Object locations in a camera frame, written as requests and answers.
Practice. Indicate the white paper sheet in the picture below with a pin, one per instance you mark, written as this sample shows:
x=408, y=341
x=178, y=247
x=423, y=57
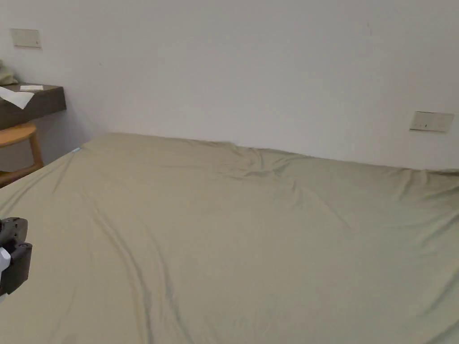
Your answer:
x=16, y=97

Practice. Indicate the pale green cloth bundle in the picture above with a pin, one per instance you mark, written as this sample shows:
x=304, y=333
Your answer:
x=5, y=76

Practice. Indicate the wall switch panel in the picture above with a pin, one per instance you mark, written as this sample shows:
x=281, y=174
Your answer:
x=25, y=38

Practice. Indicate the dark wall-mounted shelf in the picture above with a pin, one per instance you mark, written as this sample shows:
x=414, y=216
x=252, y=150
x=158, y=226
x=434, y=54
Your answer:
x=43, y=104

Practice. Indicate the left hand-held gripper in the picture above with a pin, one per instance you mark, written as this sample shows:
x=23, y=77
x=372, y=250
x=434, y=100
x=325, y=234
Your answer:
x=16, y=256

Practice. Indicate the bed with pale green sheet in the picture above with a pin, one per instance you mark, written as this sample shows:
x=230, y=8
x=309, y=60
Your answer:
x=251, y=233

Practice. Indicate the wall socket panel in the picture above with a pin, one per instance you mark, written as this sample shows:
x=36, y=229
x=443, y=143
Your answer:
x=431, y=121

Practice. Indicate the small white card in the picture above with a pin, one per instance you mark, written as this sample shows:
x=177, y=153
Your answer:
x=31, y=87

